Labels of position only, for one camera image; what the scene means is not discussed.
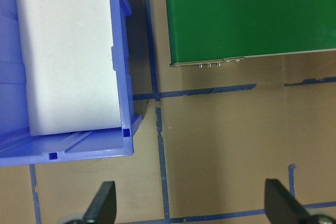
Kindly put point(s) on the blue plastic storage bin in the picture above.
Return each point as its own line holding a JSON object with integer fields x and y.
{"x": 78, "y": 150}

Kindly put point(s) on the white foam pad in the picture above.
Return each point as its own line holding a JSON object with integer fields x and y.
{"x": 71, "y": 56}

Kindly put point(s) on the green conveyor belt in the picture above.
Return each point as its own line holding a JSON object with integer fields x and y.
{"x": 249, "y": 14}

